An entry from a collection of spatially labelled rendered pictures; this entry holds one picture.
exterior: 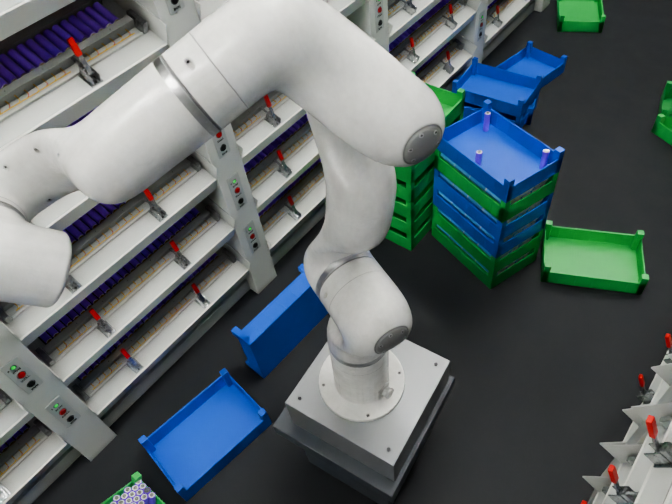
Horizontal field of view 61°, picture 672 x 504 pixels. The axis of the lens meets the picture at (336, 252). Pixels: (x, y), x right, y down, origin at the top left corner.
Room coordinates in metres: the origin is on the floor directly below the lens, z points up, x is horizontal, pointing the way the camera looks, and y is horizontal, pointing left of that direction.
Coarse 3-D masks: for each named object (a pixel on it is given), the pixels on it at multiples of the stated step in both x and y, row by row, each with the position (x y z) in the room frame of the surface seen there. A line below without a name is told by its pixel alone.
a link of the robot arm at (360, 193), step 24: (312, 120) 0.61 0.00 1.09; (336, 144) 0.58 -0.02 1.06; (336, 168) 0.56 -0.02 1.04; (360, 168) 0.56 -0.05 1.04; (384, 168) 0.56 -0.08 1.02; (336, 192) 0.55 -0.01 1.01; (360, 192) 0.54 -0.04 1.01; (384, 192) 0.54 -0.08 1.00; (336, 216) 0.55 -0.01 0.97; (360, 216) 0.53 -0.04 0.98; (384, 216) 0.54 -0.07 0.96; (336, 240) 0.55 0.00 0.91; (360, 240) 0.53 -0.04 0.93; (312, 264) 0.60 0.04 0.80; (336, 264) 0.59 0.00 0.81; (312, 288) 0.59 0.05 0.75
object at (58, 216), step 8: (88, 112) 1.14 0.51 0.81; (80, 120) 1.12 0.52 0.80; (80, 192) 0.95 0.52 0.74; (64, 200) 0.93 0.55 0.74; (72, 200) 0.93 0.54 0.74; (80, 200) 0.93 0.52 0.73; (88, 200) 0.94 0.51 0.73; (48, 208) 0.91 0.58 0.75; (56, 208) 0.91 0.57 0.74; (64, 208) 0.91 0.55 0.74; (72, 208) 0.91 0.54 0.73; (80, 208) 0.92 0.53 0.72; (88, 208) 0.94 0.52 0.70; (40, 216) 0.89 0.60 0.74; (48, 216) 0.89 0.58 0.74; (56, 216) 0.89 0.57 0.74; (64, 216) 0.89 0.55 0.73; (72, 216) 0.91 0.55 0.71; (80, 216) 0.93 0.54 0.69; (40, 224) 0.87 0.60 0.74; (48, 224) 0.87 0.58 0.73; (56, 224) 0.88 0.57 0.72; (64, 224) 0.90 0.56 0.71
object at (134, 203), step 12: (180, 168) 1.16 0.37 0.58; (168, 180) 1.14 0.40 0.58; (180, 180) 1.14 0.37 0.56; (156, 192) 1.11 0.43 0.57; (132, 204) 1.06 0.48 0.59; (120, 216) 1.02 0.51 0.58; (132, 216) 1.03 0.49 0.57; (96, 228) 0.99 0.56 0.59; (108, 228) 1.00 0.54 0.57; (84, 240) 0.96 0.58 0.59; (72, 252) 0.93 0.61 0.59; (84, 252) 0.94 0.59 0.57
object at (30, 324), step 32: (192, 160) 1.19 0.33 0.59; (160, 192) 1.11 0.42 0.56; (192, 192) 1.12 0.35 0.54; (160, 224) 1.02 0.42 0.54; (96, 256) 0.93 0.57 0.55; (128, 256) 0.95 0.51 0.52; (64, 288) 0.85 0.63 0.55; (96, 288) 0.88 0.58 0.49; (0, 320) 0.75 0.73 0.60; (32, 320) 0.78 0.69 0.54
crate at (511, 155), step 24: (480, 120) 1.37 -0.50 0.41; (504, 120) 1.31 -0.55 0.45; (456, 144) 1.29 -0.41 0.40; (480, 144) 1.27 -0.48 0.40; (504, 144) 1.26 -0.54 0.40; (528, 144) 1.22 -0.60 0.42; (480, 168) 1.12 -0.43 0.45; (504, 168) 1.16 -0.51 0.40; (528, 168) 1.14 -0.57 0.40; (552, 168) 1.10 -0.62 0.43; (504, 192) 1.04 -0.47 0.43
